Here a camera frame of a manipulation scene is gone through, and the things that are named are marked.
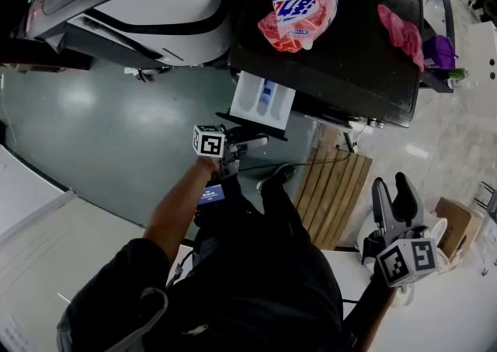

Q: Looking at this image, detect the pink cloth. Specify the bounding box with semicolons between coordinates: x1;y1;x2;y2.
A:
377;3;426;72

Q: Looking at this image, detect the purple plastic container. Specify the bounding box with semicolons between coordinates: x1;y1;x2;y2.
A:
422;34;459;71

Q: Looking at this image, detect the black frame chair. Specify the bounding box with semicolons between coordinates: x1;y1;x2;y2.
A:
473;181;497;223

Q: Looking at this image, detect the small black screen device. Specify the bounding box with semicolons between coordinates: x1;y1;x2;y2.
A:
197;183;226;207

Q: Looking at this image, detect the person's left forearm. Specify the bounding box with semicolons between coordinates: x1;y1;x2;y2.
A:
143;155;218;262

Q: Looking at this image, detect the white flat panel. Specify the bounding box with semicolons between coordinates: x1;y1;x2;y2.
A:
0;144;156;352

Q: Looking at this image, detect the white detergent drawer black front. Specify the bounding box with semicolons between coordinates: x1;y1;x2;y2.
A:
215;71;297;141

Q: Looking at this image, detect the person's right forearm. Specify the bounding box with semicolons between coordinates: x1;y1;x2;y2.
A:
343;272;397;343

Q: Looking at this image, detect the brown cardboard box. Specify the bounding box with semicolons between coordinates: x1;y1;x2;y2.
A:
434;197;485;260

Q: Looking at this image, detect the person's black clothing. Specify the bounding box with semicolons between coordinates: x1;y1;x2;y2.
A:
56;171;358;352

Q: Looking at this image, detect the white and black washing machine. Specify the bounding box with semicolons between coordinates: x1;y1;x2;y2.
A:
23;0;234;70

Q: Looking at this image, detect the person's black shoe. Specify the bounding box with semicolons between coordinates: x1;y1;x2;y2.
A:
256;162;296;193

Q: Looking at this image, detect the wooden slat mat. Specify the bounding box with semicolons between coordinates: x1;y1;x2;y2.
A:
294;147;374;251

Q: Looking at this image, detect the black glass-top table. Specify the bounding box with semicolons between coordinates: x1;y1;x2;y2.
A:
419;0;455;94

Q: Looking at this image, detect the black front-load washing machine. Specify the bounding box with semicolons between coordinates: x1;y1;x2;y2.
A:
228;0;424;130

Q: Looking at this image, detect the white toilet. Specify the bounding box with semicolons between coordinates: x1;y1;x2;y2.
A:
426;218;450;250
356;218;416;305

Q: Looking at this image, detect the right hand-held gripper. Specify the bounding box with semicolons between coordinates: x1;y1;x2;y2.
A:
363;172;438;288

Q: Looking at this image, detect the pink detergent powder bag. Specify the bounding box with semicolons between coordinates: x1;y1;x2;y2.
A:
258;0;339;53

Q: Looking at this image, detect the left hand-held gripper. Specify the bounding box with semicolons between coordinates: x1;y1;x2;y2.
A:
193;124;269;179

